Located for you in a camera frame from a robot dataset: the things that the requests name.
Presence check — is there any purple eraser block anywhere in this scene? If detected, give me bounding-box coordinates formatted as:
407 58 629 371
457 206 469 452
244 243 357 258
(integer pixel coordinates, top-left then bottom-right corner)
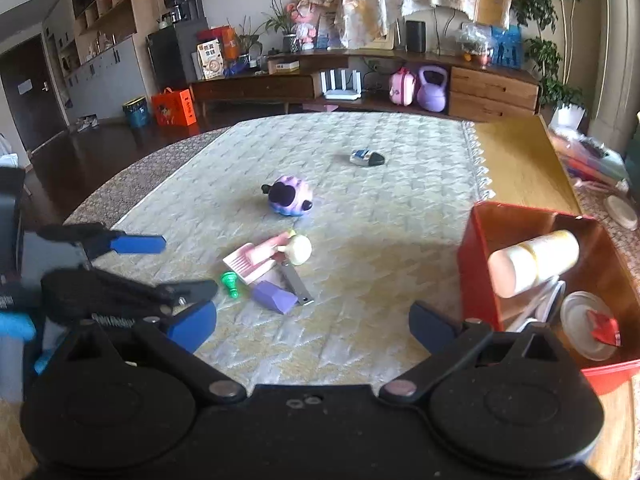
252 281 297 315

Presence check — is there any white yellow cylindrical bottle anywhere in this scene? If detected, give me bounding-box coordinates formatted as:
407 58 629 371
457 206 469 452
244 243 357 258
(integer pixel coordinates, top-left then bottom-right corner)
487 230 580 298

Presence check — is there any red snack packet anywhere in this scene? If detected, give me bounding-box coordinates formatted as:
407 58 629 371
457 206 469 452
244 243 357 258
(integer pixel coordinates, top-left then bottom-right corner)
586 310 622 347

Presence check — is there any pink tube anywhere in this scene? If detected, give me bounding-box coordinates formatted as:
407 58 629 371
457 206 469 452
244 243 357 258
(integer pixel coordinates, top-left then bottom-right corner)
246 230 295 266

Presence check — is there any silver nail clipper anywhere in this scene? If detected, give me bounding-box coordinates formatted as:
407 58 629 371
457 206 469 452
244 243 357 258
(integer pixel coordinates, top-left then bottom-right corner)
277 259 314 306

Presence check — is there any garlic bulb toy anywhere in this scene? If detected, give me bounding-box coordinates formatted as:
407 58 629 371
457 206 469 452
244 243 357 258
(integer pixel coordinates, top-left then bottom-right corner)
277 234 312 266

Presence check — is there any blue tin bucket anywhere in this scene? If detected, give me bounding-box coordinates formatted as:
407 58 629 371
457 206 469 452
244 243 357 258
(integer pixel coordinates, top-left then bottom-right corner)
122 96 150 129

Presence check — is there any purple sheep toy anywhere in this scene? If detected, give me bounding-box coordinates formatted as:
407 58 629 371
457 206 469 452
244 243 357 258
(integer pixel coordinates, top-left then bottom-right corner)
262 176 314 217

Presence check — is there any round metal tin lid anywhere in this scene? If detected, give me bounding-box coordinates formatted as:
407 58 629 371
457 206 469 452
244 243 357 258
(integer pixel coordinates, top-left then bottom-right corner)
560 292 615 362

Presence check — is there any orange gift bag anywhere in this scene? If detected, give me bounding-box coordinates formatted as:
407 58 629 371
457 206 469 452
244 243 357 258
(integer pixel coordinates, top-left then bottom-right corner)
151 88 196 127

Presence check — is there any orange metal storage box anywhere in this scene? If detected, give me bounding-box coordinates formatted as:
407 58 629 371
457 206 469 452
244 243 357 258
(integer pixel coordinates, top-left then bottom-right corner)
458 202 639 394

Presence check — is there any small black silver gadget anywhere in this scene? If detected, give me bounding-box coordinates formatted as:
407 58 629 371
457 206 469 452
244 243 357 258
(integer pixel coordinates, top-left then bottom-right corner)
349 150 385 167

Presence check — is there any black mini fridge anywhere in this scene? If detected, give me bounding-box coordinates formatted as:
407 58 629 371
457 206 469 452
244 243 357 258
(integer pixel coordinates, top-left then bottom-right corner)
146 18 208 90

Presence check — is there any white round lid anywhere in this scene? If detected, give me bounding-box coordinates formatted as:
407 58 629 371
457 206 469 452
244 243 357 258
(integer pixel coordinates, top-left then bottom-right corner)
603 195 639 231

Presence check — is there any stack of colourful folders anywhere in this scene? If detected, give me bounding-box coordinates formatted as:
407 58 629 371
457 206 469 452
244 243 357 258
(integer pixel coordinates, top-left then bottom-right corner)
548 128 629 188

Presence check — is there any purple kettlebell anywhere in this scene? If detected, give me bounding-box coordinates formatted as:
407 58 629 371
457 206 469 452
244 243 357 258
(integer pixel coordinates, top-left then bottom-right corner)
416 65 448 113

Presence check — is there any wooden tv cabinet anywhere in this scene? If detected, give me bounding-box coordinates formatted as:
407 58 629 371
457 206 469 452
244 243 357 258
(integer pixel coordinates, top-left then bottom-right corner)
190 49 540 122

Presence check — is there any pink toy suitcase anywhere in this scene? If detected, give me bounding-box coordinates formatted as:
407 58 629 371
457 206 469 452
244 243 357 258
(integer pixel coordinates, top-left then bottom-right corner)
388 67 416 107

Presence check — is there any white wifi router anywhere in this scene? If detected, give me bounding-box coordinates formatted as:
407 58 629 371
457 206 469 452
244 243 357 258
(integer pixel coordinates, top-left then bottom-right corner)
320 68 362 101

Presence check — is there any pink doll figurine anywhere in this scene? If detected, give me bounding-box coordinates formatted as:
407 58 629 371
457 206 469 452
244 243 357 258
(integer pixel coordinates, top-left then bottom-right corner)
285 0 324 51

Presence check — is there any black cylindrical speaker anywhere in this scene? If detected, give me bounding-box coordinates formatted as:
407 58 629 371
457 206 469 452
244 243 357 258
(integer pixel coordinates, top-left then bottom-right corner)
405 20 426 53

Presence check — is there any potted green plant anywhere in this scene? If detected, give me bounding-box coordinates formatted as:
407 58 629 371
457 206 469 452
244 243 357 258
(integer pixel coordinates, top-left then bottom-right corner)
511 0 585 112

